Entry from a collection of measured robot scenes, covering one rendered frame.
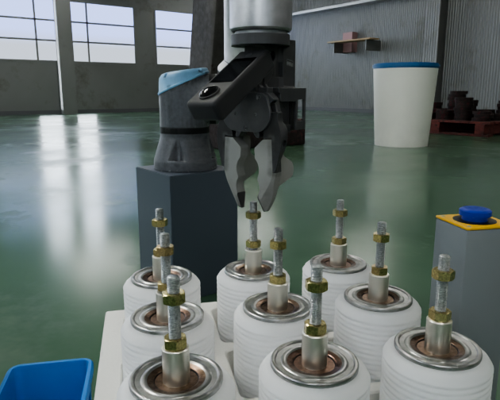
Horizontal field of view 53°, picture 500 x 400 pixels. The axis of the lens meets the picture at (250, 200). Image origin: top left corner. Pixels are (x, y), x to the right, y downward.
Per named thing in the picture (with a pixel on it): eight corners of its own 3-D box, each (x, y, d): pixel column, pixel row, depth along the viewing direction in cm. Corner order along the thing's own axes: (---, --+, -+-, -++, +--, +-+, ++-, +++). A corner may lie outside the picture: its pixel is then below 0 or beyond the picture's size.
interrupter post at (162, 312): (167, 328, 51) (167, 297, 50) (151, 321, 52) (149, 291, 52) (184, 319, 53) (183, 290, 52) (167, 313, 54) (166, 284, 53)
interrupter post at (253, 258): (264, 271, 67) (264, 247, 66) (259, 277, 65) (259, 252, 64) (247, 269, 68) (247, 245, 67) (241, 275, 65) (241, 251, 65)
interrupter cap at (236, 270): (287, 266, 69) (287, 261, 69) (275, 286, 62) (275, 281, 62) (234, 261, 71) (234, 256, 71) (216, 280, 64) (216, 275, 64)
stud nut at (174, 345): (190, 343, 41) (190, 333, 41) (182, 352, 39) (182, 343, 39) (168, 340, 42) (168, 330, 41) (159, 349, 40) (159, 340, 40)
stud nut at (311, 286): (301, 290, 42) (301, 281, 42) (308, 284, 43) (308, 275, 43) (325, 294, 41) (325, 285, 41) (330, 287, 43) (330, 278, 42)
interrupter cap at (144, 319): (168, 345, 47) (167, 338, 47) (114, 324, 52) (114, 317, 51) (219, 317, 53) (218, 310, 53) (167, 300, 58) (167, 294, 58)
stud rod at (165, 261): (171, 305, 52) (169, 234, 50) (162, 305, 52) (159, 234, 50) (172, 301, 53) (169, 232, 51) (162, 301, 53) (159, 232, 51)
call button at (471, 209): (451, 220, 68) (452, 205, 68) (477, 218, 69) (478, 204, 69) (470, 228, 65) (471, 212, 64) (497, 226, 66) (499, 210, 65)
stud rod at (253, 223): (251, 256, 67) (251, 200, 65) (258, 257, 66) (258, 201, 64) (248, 259, 66) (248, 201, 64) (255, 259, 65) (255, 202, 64)
